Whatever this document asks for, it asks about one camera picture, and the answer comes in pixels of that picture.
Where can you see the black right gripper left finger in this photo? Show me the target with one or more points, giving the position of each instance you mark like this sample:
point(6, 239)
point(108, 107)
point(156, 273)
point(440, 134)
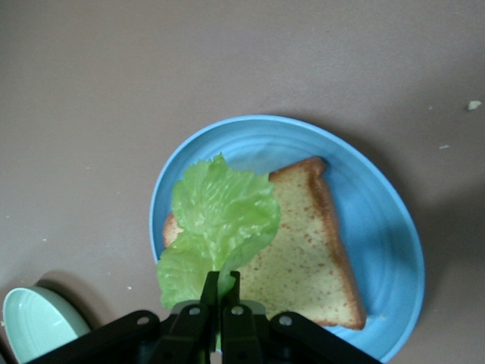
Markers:
point(182, 337)

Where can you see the brown bread slice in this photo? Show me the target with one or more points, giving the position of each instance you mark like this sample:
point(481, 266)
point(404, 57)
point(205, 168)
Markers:
point(303, 258)

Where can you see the blue round plate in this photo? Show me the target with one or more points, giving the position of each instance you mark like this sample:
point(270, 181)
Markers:
point(379, 235)

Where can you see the light green round plate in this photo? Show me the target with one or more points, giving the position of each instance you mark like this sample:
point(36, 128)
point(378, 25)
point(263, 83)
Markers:
point(34, 322)

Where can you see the green lettuce leaf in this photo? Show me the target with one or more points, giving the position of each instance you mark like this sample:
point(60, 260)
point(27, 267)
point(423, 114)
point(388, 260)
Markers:
point(219, 216)

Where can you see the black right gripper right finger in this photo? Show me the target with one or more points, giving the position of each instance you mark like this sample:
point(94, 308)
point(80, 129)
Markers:
point(246, 337)

